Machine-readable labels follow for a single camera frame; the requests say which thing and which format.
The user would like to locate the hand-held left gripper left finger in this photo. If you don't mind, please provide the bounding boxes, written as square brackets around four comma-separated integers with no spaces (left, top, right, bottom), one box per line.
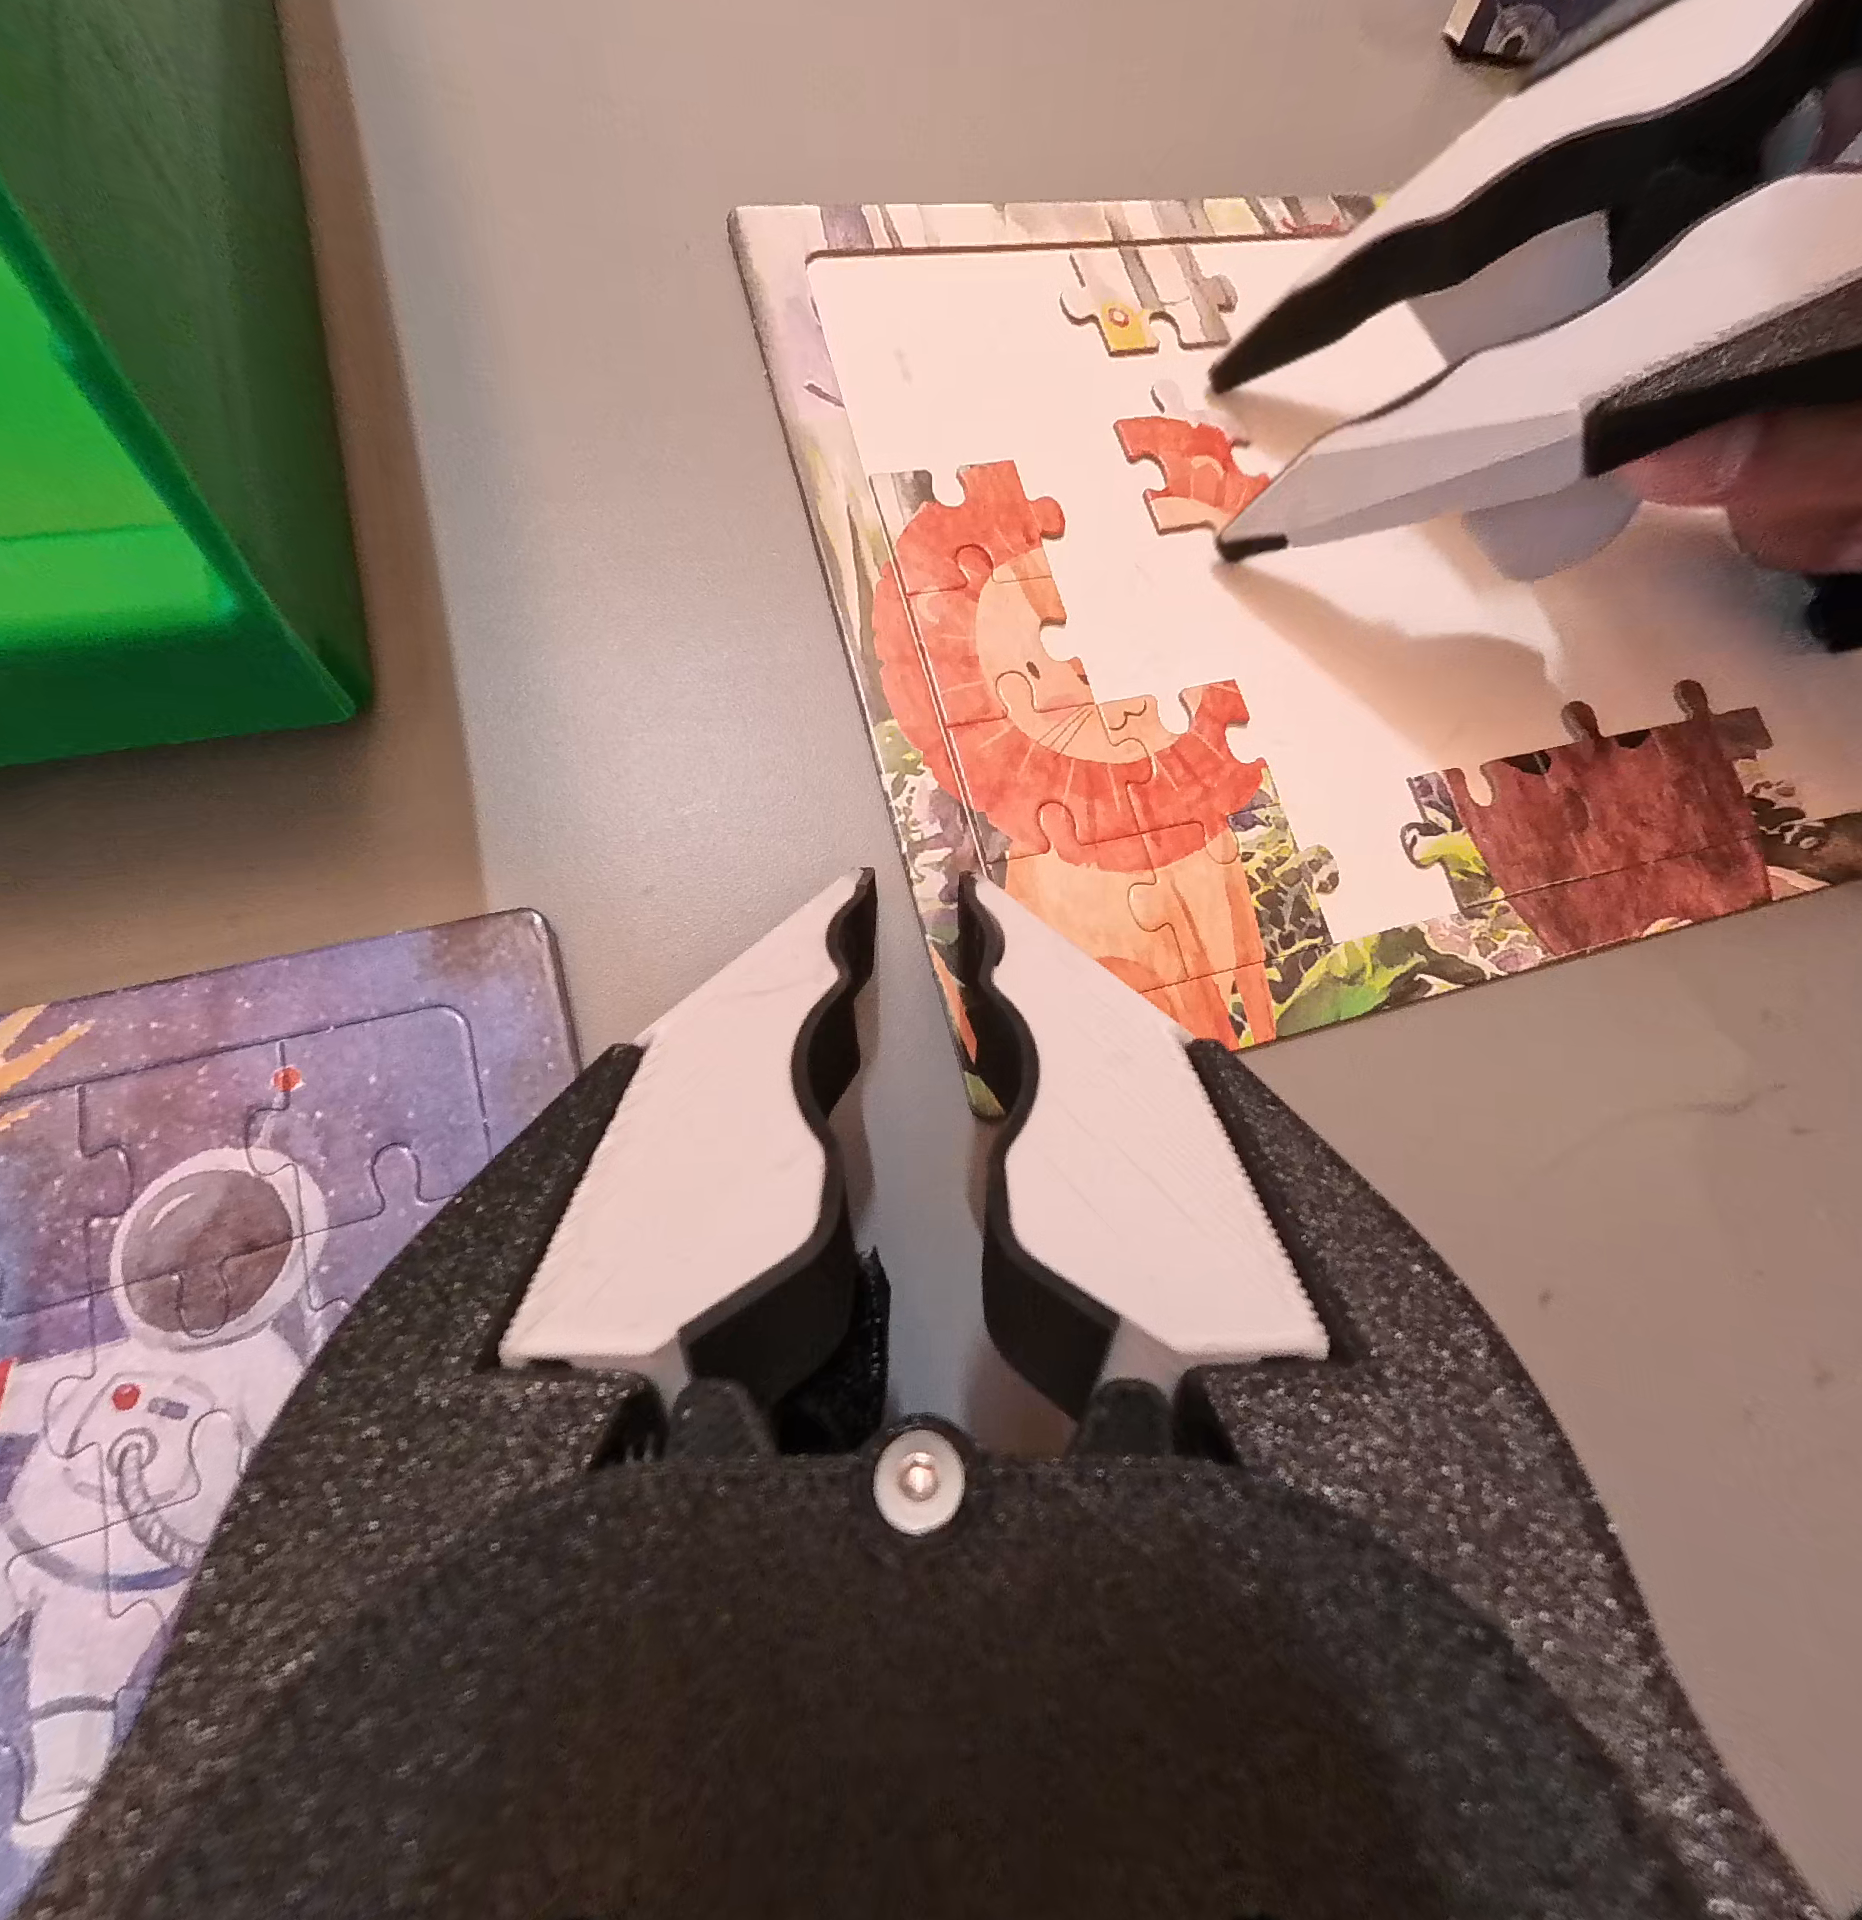
[501,868,884,1454]

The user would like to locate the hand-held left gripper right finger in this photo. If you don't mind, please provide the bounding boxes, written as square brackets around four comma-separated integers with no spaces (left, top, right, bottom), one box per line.
[962,876,1330,1433]

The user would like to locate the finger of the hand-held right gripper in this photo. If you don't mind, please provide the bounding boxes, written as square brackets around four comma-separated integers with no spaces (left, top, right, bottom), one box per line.
[1216,169,1862,563]
[1208,0,1834,396]

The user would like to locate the lion jigsaw puzzle board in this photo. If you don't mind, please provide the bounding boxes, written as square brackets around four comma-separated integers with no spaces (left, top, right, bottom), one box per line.
[728,193,1862,1120]

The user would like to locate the orange puzzle piece grey knob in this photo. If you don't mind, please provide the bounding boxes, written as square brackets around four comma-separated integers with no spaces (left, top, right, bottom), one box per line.
[1114,378,1276,540]

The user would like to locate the whiskered orange puzzle piece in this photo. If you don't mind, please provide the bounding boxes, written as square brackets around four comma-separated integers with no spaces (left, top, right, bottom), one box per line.
[1088,679,1269,819]

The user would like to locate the assembled lion puzzle pieces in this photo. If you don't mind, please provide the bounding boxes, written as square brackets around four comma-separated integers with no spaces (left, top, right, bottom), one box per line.
[871,463,1341,1053]

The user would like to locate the grey desk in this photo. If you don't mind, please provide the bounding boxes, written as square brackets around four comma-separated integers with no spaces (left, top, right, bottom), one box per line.
[278,0,1862,1863]

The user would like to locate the person's right hand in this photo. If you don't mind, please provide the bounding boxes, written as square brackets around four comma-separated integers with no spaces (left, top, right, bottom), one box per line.
[1622,396,1862,580]

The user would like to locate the illustrated puzzle box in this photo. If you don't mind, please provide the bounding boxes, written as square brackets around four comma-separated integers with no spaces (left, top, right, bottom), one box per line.
[1443,0,1565,63]

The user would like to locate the grey puzzle piece yellow dot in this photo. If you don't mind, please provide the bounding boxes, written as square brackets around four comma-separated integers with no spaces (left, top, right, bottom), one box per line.
[1062,243,1237,357]

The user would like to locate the assembled brown trunk puzzle pieces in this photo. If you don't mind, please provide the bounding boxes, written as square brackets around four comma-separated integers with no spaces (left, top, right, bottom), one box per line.
[1402,681,1810,953]

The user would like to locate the astronaut jigsaw puzzle board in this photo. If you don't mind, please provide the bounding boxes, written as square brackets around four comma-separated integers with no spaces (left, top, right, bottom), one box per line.
[0,907,580,1909]

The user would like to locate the green plastic bin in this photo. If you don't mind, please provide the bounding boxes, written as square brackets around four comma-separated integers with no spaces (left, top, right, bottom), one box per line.
[0,0,376,775]

